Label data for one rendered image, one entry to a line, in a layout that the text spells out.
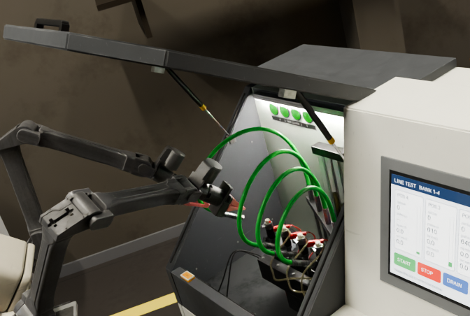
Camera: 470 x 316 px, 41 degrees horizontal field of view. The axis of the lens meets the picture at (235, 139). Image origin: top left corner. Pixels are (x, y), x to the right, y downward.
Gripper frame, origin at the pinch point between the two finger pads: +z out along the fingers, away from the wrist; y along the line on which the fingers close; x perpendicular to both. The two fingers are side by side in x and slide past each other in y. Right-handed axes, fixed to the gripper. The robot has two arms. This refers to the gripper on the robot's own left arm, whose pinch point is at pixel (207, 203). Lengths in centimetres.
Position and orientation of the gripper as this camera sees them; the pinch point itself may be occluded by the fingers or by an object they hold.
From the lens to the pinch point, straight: 206.6
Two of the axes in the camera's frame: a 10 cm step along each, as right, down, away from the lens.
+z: 8.5, 5.2, -0.1
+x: -5.0, 8.2, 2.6
